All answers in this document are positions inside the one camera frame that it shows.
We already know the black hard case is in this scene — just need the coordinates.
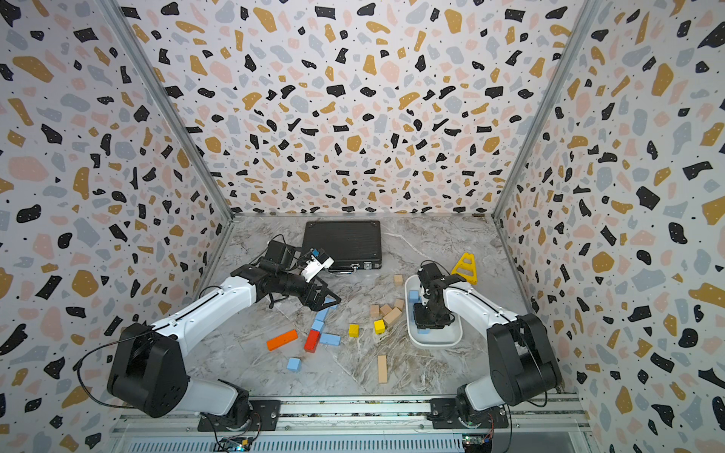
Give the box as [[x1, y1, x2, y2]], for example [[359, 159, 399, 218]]
[[300, 220, 383, 273]]

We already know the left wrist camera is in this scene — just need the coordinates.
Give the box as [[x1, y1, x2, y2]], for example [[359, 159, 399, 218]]
[[300, 248, 334, 282]]

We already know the white plastic tray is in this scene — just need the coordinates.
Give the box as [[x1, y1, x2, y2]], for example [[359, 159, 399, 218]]
[[405, 275, 464, 348]]

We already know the blue block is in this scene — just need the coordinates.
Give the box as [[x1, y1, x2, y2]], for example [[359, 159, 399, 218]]
[[319, 333, 341, 347], [315, 309, 329, 323]]

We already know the aluminium front rail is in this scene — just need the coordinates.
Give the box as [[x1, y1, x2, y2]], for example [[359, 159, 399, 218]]
[[109, 394, 599, 452]]

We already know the long natural wood block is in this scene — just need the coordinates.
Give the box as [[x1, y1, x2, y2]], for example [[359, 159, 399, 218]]
[[377, 355, 388, 384]]

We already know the lone blue cube front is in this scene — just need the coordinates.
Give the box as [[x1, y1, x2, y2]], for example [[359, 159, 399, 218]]
[[287, 358, 301, 373]]

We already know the red upright block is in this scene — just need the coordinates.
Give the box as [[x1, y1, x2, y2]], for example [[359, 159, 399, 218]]
[[304, 330, 321, 353]]

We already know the orange long block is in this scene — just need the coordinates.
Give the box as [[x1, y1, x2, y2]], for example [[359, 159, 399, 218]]
[[266, 330, 298, 351]]

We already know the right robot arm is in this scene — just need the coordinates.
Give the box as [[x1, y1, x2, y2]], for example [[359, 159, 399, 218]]
[[405, 260, 562, 428]]

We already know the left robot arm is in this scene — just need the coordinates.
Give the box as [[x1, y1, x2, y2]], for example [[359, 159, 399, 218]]
[[107, 241, 341, 430]]

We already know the yellow cube right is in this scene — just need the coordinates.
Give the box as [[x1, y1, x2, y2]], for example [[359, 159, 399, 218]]
[[374, 320, 386, 335]]

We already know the wood block cluster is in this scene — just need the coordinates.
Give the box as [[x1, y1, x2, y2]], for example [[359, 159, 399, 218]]
[[370, 299, 405, 325]]

